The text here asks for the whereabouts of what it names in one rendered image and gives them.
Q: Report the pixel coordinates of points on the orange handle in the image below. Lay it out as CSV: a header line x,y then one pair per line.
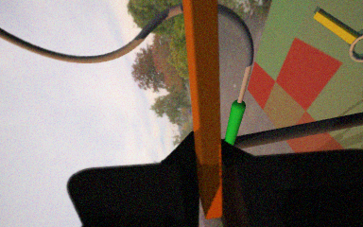
x,y
201,33

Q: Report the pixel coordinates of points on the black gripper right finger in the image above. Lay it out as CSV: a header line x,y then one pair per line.
x,y
247,180

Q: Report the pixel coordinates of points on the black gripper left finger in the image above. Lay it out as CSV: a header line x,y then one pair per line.
x,y
170,187

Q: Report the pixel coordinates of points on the yellow handle with tan loop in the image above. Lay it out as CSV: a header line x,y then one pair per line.
x,y
338,29

